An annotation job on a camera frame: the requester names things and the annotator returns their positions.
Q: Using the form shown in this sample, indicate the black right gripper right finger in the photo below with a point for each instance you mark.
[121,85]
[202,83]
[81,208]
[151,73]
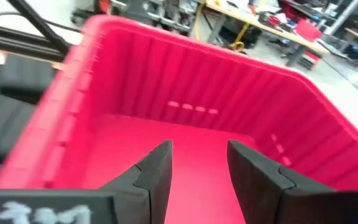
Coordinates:
[259,193]

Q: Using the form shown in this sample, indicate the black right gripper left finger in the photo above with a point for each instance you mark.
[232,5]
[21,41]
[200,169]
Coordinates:
[148,186]

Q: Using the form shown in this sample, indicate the black rubber slide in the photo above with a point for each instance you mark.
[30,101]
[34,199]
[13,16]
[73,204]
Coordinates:
[26,77]
[2,124]

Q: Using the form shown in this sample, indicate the small red plastic bin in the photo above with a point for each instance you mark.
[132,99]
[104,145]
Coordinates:
[308,30]

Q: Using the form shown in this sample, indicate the black aluminium frame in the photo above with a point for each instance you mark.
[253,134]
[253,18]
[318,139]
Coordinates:
[26,40]

